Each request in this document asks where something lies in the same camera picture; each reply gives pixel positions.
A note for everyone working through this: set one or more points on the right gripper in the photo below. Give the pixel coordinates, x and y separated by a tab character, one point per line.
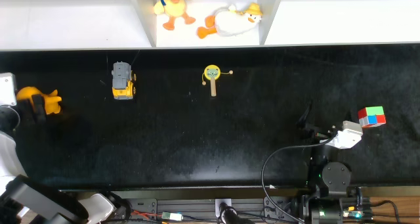
316	133

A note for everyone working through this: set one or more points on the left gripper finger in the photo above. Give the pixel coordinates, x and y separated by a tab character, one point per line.
39	107

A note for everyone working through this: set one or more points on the yellow rubber duck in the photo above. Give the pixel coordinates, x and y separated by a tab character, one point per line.
52	104

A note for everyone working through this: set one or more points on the grey and yellow toy truck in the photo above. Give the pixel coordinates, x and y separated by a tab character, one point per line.
122	82

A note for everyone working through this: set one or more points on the yellow rattle drum toy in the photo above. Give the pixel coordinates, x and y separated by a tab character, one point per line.
212	73

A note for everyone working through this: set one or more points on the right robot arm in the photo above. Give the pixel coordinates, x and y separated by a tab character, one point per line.
336	176

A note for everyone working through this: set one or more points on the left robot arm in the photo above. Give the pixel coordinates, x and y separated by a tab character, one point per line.
39	197

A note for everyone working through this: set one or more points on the many-coloured puzzle cube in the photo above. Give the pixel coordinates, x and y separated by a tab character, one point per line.
371	116

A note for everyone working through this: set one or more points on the white shelf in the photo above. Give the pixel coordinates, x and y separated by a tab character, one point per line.
328	20

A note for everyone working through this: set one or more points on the white plush duck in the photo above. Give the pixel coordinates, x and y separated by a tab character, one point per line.
234	22

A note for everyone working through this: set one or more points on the yellow plush duck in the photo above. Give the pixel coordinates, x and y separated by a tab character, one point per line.
174	7

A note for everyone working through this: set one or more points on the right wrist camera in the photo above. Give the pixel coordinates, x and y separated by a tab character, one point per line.
348	135

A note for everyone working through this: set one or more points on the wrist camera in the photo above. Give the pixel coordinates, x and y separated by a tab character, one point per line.
348	135
6	89

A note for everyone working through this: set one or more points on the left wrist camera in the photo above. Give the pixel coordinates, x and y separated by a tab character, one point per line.
6	89

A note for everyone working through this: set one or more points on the mounting rail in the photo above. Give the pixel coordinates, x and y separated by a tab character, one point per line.
197	211

